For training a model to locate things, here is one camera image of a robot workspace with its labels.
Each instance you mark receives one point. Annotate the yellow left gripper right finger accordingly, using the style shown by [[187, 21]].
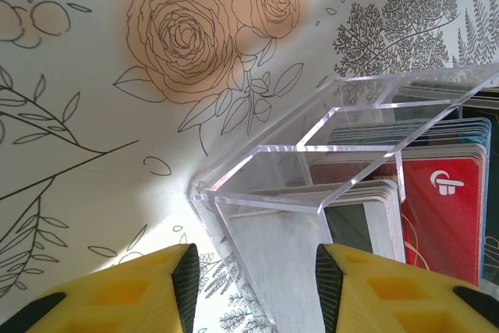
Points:
[[390, 302]]

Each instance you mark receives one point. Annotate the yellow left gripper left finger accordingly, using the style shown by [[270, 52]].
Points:
[[117, 302]]

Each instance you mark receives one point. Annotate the white card dark panel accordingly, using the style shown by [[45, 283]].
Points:
[[384, 227]]

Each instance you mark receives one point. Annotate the red card white logo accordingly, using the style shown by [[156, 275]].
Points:
[[440, 231]]

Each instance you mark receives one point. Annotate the clear acrylic card stand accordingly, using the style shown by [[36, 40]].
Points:
[[273, 239]]

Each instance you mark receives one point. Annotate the row of plastic cards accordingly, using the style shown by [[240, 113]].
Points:
[[468, 134]]

